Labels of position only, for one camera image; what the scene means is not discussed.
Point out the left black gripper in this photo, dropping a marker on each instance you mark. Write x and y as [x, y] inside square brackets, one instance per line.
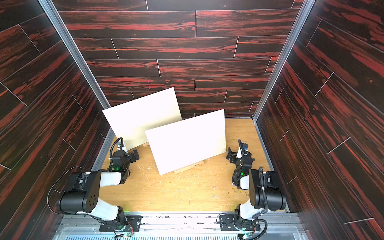
[131, 156]

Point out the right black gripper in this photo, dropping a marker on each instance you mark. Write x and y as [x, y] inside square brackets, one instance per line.
[233, 155]

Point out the white wooden board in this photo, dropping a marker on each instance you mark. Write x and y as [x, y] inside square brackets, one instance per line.
[130, 120]
[180, 144]

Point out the small wooden easel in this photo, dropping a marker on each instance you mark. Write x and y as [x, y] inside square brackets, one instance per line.
[145, 144]
[189, 167]

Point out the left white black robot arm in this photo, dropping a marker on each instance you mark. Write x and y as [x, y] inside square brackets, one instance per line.
[81, 194]

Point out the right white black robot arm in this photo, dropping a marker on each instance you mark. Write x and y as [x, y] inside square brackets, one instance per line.
[265, 192]

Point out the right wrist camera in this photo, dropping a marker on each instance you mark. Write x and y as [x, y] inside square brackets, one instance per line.
[243, 150]

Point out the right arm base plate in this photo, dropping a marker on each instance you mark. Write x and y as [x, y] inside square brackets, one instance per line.
[231, 222]

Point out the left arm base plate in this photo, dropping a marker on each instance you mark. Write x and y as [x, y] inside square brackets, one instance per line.
[132, 223]

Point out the metal base rail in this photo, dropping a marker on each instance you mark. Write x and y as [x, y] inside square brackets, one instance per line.
[181, 226]

